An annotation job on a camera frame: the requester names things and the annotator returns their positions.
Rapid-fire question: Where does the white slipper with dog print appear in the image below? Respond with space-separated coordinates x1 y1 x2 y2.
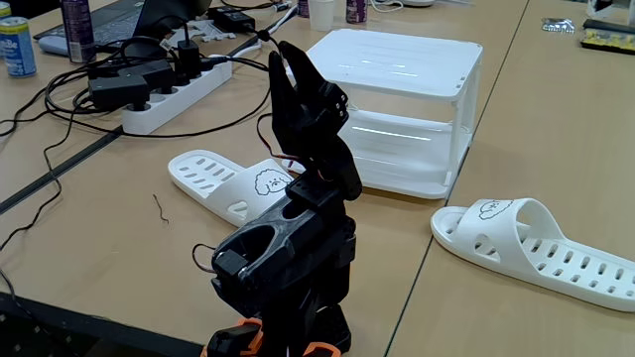
167 149 299 228
430 197 635 313

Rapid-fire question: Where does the white two-tier shoe rack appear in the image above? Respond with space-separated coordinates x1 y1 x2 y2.
281 28 485 200

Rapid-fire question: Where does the white paper cup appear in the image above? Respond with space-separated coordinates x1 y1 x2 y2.
308 0 336 33

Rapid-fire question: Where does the black power brick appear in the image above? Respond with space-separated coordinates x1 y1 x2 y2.
206 5 257 34

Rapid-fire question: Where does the black plug-in charger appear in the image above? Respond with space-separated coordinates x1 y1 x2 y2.
177 39 203 81

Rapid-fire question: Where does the white power strip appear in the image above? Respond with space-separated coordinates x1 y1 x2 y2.
121 55 233 136

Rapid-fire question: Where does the thin dark twig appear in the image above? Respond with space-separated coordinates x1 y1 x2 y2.
152 192 171 225

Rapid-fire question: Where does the large black power adapter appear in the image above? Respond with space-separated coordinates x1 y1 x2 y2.
87 73 151 112

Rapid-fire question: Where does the dark laptop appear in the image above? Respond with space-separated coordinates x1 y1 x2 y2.
33 0 213 47

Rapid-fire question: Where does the tall purple drink can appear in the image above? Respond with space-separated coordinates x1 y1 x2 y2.
60 0 97 64

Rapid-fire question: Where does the pale blue mouse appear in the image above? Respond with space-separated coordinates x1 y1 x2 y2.
38 35 71 58

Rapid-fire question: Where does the silver foil wrapper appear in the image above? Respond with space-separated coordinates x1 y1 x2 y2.
540 17 577 35

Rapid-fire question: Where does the blue drink can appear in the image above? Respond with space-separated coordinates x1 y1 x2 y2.
0 16 38 78

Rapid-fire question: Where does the black and yellow box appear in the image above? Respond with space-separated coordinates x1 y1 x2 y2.
578 18 635 56

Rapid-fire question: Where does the white plastic box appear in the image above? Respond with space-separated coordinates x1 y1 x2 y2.
585 0 635 26

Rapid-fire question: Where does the black cable with ferrite bead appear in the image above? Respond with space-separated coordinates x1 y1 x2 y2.
250 27 280 52

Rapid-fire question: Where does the white coiled cable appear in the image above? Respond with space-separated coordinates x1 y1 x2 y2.
369 0 407 14

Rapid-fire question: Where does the white printed bracket part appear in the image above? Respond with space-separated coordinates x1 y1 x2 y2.
159 19 237 51

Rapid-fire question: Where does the thin black trailing cable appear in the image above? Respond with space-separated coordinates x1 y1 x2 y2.
0 106 80 252

